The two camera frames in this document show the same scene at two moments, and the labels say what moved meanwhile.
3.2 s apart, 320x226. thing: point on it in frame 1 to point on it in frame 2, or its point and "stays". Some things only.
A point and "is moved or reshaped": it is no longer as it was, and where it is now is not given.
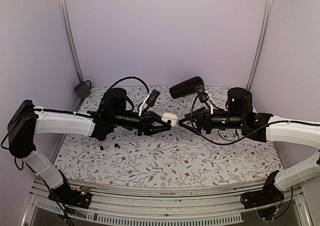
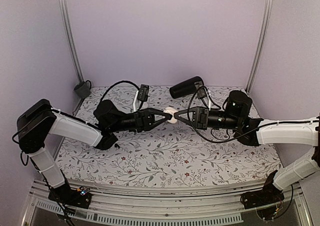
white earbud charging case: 173,117 is moved or reshaped
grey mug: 82,89 stays
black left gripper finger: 156,117 to 155,111
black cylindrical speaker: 186,88 stays
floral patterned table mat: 174,157 stays
